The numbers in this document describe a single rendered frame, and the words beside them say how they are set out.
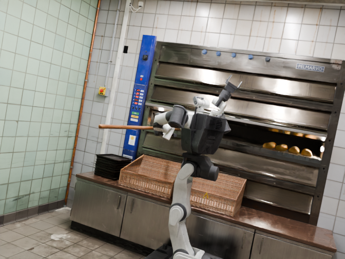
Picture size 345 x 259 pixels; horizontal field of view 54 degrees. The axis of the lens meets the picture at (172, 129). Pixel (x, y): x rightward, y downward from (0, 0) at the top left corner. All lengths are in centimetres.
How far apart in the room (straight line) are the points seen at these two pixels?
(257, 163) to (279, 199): 39
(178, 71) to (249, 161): 120
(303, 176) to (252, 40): 139
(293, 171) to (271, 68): 100
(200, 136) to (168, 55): 153
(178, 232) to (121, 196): 83
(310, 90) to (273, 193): 102
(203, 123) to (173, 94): 127
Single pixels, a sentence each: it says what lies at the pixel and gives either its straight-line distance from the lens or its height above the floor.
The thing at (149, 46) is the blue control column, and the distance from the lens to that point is 385.
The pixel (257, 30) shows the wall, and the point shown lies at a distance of 357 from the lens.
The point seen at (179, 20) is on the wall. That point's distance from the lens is 382.
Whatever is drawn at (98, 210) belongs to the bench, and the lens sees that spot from 350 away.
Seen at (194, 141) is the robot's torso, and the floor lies 119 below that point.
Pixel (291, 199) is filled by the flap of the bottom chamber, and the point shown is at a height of 76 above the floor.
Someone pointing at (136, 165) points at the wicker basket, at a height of 74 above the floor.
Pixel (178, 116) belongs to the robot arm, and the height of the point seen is 134.
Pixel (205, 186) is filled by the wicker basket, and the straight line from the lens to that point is 348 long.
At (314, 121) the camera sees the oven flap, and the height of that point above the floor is 152.
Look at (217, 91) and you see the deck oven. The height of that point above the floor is 166.
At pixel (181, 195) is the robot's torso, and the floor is 75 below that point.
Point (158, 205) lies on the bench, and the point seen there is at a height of 51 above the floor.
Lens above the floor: 137
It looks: 3 degrees down
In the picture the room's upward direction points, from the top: 10 degrees clockwise
